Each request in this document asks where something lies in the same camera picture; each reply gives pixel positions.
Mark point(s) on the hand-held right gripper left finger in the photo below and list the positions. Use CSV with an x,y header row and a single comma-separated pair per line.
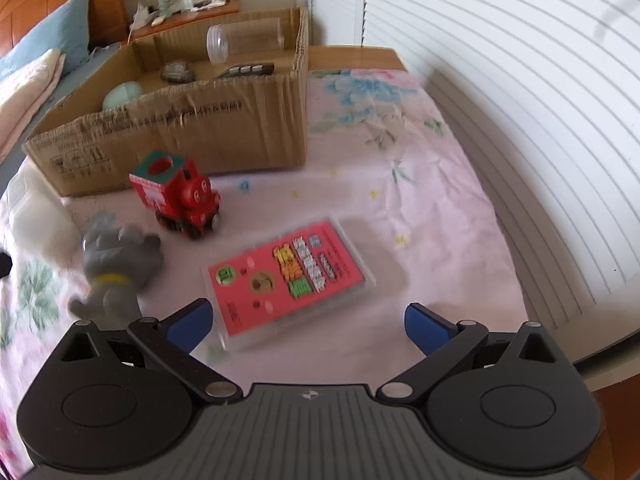
x,y
187,326

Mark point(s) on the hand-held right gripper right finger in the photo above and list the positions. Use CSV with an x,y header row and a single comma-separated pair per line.
x,y
424,327

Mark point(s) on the grey toy elephant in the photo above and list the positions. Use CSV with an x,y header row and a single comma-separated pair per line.
x,y
115,265

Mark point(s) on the pink card case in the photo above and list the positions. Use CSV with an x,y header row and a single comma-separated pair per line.
x,y
285,280

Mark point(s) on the red toy train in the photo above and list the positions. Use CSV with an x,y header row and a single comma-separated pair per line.
x,y
175,190

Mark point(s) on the white plastic bottle green label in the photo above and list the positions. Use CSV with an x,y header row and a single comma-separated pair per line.
x,y
40,220

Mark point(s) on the brown cardboard box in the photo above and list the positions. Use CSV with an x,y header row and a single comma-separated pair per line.
x,y
200,130

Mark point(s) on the green egg-shaped case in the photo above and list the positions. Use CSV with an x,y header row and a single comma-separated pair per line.
x,y
122,94

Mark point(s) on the black toy cube red buttons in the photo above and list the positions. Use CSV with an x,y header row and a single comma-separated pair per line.
x,y
177,72

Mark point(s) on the black digital scale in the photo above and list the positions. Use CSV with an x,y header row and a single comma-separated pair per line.
x,y
245,70

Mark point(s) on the clear plastic jar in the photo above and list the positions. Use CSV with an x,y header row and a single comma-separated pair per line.
x,y
245,37

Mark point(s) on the pink floral tablecloth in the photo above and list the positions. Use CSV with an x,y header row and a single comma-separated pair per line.
x,y
400,200

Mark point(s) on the black rounded plastic scoop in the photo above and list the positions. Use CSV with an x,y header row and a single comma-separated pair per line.
x,y
3,265

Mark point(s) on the wide white louvered closet door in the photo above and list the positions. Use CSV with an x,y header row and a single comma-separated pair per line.
x,y
500,110

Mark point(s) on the blue-grey bed sheet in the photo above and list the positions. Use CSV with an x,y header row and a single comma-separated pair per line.
x,y
75,77

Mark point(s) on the wooden table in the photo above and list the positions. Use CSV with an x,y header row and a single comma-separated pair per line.
x,y
350,55

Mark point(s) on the pink quilt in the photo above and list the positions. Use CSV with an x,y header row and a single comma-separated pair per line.
x,y
25,90

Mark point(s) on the wooden nightstand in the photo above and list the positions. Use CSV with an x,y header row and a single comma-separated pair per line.
x,y
200,14

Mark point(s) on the white power strip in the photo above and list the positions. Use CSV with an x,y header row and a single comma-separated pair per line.
x,y
141,16

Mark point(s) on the blue pillow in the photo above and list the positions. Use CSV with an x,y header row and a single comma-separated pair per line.
x,y
50,30

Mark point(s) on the narrow white louvered closet door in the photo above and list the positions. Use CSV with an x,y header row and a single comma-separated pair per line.
x,y
335,2

